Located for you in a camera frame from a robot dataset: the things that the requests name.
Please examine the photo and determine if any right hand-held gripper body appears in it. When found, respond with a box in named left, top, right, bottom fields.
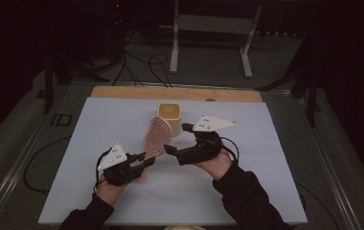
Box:
left=174, top=115, right=239, bottom=167

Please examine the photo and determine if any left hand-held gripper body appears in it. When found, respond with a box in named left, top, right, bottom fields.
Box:
left=97, top=142, right=147, bottom=188

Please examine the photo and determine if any pink hairbrush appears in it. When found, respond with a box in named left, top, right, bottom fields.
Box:
left=136, top=116, right=174, bottom=185

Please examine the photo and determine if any beige square cup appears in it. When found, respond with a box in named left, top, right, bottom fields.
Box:
left=157, top=102, right=183, bottom=138

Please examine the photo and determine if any person's right hand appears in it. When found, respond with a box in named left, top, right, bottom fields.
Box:
left=193, top=149, right=234, bottom=183

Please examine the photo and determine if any person's left hand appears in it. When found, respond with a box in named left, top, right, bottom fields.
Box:
left=95, top=168, right=149, bottom=207

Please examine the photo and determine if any light grey table mat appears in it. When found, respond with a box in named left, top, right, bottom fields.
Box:
left=37, top=97, right=308, bottom=226

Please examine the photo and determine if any black tripod stand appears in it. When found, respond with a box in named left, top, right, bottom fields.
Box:
left=35, top=47, right=111, bottom=115
left=255, top=32, right=323, bottom=128

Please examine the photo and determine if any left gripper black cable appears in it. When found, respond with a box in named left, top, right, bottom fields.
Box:
left=93, top=148, right=113, bottom=194

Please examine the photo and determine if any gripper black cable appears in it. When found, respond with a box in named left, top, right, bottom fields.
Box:
left=218, top=136, right=240, bottom=165
left=93, top=148, right=113, bottom=194

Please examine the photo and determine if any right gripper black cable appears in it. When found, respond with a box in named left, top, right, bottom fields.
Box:
left=218, top=136, right=240, bottom=165

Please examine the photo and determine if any black rectangular floor bracket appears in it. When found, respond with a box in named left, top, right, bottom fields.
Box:
left=50, top=112, right=74, bottom=127

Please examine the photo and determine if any black floor cables bundle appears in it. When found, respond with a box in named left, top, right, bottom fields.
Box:
left=112, top=32, right=173, bottom=89

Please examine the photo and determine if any long black floor cable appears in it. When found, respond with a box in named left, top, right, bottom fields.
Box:
left=23, top=135, right=73, bottom=195

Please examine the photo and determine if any white metal stand frame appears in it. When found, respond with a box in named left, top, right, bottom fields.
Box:
left=169, top=0, right=263, bottom=80

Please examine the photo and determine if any thin black floor cable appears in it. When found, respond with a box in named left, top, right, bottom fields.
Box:
left=293, top=181, right=341, bottom=230

